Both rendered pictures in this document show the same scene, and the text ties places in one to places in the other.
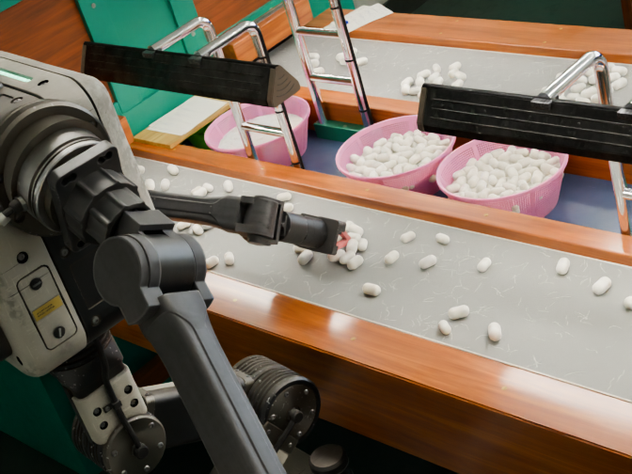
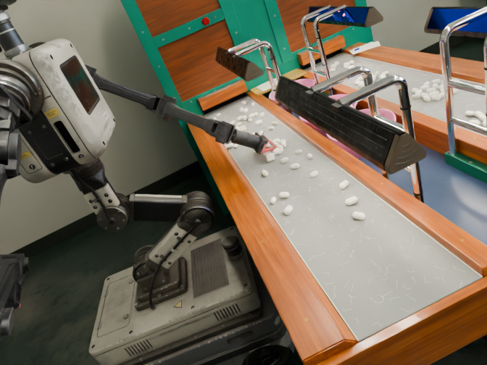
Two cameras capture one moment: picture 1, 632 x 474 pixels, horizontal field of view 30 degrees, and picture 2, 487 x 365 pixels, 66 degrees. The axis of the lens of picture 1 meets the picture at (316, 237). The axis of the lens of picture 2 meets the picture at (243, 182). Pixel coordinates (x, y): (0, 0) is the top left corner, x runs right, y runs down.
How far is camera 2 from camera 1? 1.10 m
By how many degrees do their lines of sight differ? 29
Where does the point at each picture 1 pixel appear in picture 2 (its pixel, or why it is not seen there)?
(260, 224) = (218, 134)
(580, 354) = (313, 235)
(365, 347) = (235, 200)
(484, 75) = not seen: hidden behind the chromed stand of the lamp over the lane
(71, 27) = (226, 41)
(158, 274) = not seen: outside the picture
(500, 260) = (323, 174)
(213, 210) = (204, 124)
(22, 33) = (203, 42)
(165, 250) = not seen: outside the picture
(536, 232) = (344, 164)
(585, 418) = (277, 274)
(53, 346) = (30, 172)
